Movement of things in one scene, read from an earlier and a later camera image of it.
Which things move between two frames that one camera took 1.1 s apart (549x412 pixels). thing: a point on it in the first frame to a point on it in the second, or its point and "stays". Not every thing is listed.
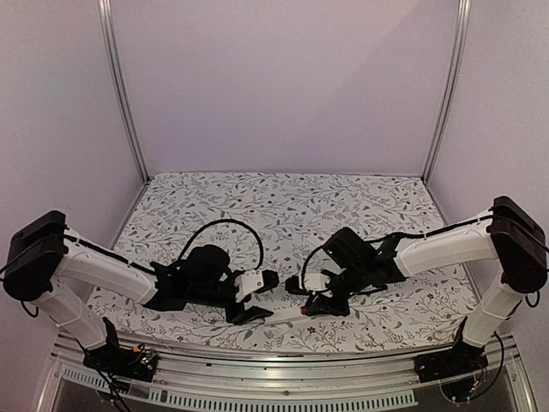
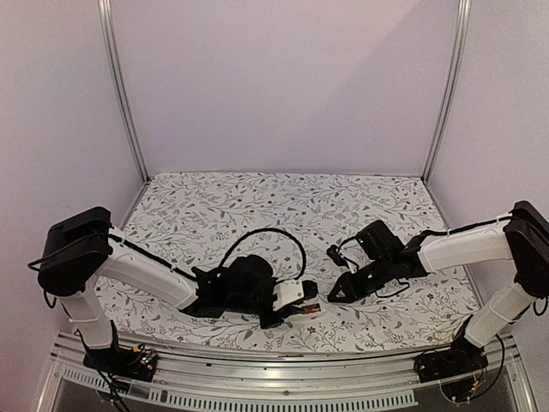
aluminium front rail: (364, 382) stays
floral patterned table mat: (278, 222) stays
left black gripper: (249, 316) to (285, 312)
